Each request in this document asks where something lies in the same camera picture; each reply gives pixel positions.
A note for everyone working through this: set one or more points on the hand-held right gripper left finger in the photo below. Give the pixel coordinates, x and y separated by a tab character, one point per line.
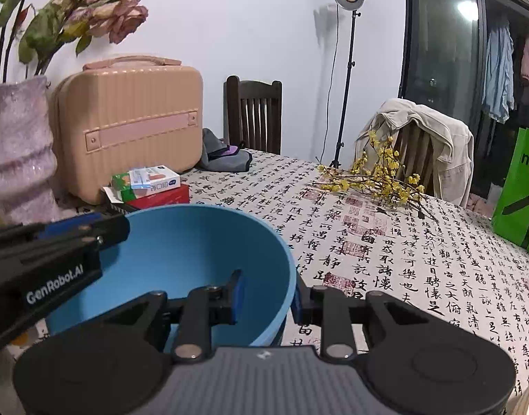
237	298

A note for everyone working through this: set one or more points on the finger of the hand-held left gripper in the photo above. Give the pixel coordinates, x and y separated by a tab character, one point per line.
70	224
113	231

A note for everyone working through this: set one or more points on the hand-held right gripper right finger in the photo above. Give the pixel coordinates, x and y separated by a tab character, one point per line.
297	309

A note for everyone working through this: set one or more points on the blue bowl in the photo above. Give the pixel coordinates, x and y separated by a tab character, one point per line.
169	246

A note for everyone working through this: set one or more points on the green white box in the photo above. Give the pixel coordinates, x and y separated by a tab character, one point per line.
122	186

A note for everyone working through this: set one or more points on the red box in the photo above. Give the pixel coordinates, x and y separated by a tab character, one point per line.
165	199

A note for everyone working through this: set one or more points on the blue white box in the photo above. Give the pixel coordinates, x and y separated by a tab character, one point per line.
160	179

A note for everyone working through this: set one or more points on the pale purple fluffy vase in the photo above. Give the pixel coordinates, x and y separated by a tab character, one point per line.
18	151

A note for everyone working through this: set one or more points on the pink suitcase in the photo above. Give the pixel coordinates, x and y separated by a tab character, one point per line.
130	108

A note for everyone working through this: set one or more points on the grey cloth pouch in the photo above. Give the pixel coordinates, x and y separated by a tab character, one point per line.
221	160

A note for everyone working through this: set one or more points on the yellow blossom branch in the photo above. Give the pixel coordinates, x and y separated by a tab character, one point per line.
385	168

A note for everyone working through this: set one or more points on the brown slatted wooden chair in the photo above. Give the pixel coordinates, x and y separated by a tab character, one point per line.
413	151

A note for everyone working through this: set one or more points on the dark wooden chair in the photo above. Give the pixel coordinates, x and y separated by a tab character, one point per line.
253	90

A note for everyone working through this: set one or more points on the dried pink flower bouquet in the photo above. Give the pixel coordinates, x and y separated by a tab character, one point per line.
122	13

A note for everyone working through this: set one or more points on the beige jacket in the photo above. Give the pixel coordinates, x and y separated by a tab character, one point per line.
446	138

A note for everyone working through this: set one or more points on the green paper bag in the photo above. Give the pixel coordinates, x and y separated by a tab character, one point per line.
519	190

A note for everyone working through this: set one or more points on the black framed sliding glass door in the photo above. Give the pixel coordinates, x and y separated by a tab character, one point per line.
441	52

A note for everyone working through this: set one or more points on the light blue hanging shirt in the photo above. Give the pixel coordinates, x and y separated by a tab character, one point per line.
498	73

